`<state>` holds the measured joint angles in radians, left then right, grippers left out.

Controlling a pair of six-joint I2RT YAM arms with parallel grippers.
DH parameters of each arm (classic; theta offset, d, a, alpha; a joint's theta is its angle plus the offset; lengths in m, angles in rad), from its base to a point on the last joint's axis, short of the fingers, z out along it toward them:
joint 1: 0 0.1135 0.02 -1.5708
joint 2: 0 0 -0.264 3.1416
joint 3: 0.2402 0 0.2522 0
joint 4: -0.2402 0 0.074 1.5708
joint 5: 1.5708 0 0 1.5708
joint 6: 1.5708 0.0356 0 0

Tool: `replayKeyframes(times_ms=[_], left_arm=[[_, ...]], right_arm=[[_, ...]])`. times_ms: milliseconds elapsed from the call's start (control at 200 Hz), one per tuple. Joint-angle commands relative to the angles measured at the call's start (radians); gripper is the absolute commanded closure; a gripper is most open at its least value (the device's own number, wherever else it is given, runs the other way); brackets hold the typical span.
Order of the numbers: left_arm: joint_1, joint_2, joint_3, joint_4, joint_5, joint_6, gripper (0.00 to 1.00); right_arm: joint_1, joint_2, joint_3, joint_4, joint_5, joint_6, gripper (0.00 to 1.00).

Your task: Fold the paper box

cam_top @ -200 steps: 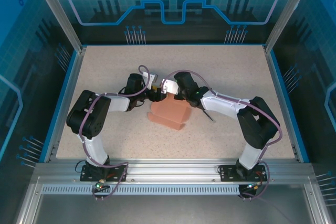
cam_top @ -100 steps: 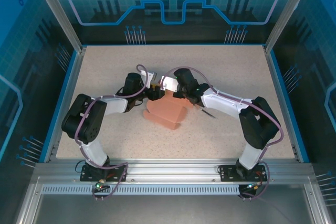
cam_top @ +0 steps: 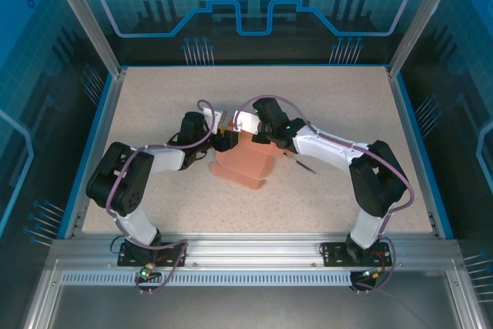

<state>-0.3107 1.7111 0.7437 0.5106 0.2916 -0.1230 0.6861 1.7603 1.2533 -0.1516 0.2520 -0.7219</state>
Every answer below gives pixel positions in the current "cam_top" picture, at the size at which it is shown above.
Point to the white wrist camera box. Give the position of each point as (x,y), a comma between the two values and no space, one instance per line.
(216,117)
(246,125)

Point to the aluminium frame post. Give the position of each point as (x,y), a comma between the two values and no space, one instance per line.
(88,21)
(423,17)

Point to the left aluminium table side rail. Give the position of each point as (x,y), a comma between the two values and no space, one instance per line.
(98,152)

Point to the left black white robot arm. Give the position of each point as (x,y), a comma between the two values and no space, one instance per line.
(119,186)

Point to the aluminium table side rail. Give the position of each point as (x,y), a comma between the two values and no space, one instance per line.
(403,113)
(98,152)

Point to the right aluminium table side rail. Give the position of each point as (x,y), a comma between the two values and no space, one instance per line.
(403,113)

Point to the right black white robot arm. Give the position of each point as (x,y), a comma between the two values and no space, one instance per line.
(377,186)

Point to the right aluminium frame post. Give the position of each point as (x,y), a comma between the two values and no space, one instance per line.
(423,17)

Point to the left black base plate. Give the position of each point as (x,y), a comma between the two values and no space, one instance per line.
(131,259)

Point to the orange paper box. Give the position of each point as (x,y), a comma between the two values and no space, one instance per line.
(246,167)

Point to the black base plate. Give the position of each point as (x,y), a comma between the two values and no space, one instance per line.
(131,259)
(335,256)

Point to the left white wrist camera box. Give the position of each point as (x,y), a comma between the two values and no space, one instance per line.
(216,117)

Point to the aluminium mounting rail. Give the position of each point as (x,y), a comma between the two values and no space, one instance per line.
(250,252)

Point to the left aluminium frame post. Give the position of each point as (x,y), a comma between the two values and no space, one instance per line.
(88,21)

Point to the grey metal sheet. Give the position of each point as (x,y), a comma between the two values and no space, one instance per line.
(250,309)

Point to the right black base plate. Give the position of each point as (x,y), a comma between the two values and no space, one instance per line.
(335,256)

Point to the black pen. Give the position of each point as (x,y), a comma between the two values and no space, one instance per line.
(306,168)

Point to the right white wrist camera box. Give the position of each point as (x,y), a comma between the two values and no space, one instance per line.
(246,125)

